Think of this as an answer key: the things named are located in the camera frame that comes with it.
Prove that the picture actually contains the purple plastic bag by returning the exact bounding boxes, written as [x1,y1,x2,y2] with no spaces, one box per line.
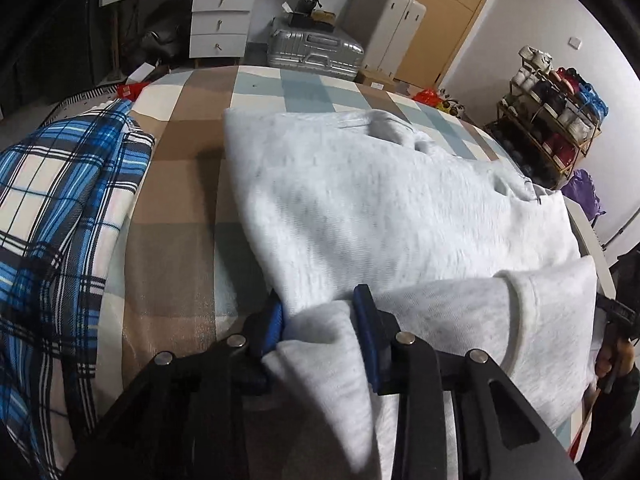
[560,169,607,221]

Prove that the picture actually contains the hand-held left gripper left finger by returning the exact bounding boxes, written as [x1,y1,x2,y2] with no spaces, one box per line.
[65,290,286,480]

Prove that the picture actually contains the blue plaid quilt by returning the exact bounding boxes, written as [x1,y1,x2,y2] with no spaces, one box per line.
[0,99,153,480]

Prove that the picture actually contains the black handbag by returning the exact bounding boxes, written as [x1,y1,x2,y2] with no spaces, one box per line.
[135,10,183,61]

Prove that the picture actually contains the grey hoodie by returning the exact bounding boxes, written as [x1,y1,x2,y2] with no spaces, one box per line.
[222,107,601,480]

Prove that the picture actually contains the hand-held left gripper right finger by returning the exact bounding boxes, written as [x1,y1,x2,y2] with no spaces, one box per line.
[352,284,583,480]

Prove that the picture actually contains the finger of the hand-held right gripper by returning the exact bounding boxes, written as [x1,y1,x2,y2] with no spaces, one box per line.
[595,295,640,343]

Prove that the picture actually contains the grey bed headboard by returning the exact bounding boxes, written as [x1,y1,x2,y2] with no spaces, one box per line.
[562,195,618,301]

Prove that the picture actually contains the silver suitcase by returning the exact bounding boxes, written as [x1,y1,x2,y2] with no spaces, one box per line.
[265,17,366,81]

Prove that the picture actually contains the checkered bed sheet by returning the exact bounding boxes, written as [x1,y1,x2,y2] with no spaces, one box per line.
[65,65,581,466]

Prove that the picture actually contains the thin grey pole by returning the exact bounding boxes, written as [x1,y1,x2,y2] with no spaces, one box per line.
[600,222,632,253]

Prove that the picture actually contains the wooden shoe rack with shoes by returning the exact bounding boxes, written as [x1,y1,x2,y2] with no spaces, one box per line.
[510,46,610,181]

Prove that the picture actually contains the wooden door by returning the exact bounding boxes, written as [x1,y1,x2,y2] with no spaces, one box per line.
[397,0,506,91]

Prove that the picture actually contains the white suitcase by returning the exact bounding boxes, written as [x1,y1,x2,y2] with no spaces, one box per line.
[340,0,427,75]

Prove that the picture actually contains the loose shoes and toys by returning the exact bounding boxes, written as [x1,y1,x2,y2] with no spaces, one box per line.
[435,95,466,118]

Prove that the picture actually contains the person's right hand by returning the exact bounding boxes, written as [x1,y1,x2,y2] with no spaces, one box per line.
[595,337,632,387]

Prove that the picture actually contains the white dressing table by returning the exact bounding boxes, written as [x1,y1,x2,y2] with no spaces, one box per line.
[97,0,261,61]

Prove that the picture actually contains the low cardboard box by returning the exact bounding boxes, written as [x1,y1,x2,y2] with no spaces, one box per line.
[355,70,398,91]

